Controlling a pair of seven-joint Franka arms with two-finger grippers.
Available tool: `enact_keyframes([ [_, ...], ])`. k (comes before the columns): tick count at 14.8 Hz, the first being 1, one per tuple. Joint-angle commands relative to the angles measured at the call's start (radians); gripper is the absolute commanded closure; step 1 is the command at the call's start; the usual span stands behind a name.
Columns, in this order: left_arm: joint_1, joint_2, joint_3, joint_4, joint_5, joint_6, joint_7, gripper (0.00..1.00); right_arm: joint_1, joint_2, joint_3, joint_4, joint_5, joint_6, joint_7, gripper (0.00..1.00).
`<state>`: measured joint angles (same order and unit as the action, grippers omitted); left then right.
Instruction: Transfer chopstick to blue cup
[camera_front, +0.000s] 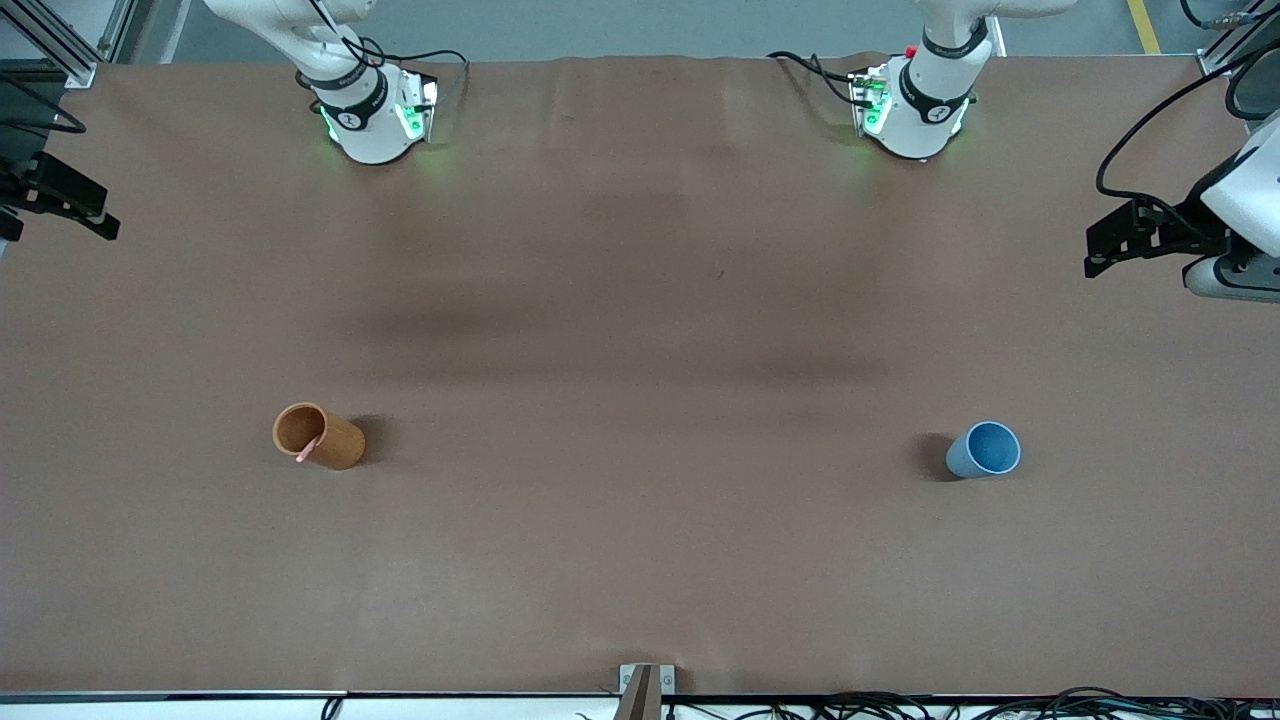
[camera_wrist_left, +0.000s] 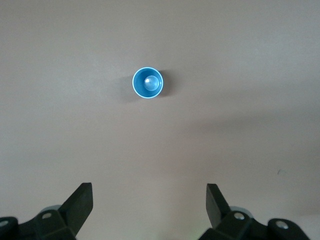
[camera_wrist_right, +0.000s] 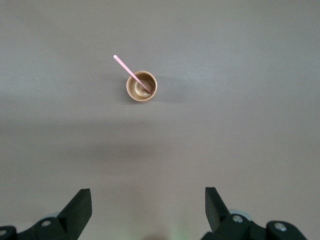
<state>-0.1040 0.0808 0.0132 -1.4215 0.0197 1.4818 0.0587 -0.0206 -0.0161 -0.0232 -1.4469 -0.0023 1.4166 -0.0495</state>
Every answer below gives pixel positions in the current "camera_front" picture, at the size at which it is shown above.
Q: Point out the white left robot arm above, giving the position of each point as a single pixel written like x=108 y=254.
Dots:
x=925 y=110

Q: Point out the aluminium frame profile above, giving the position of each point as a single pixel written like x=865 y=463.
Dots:
x=1240 y=30
x=60 y=35

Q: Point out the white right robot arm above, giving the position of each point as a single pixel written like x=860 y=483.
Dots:
x=368 y=118

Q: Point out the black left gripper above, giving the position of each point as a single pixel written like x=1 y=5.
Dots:
x=1183 y=231

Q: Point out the blue plastic cup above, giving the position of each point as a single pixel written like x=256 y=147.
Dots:
x=984 y=450

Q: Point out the brown cylindrical cup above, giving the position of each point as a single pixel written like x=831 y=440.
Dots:
x=325 y=438

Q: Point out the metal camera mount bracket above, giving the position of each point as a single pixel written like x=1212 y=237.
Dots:
x=646 y=690

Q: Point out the pink chopstick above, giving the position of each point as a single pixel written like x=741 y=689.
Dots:
x=306 y=450

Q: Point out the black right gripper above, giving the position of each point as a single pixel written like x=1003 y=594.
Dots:
x=30 y=180

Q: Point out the brown table cover sheet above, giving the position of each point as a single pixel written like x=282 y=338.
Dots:
x=640 y=400

